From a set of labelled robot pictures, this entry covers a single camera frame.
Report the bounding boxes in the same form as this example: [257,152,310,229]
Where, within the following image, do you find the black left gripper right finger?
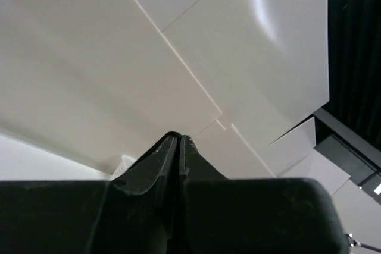
[179,136,347,253]

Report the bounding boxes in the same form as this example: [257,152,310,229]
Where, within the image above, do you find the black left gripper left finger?
[1,133,179,253]

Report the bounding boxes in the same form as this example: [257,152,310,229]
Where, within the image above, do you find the white plastic basket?
[111,155,136,180]

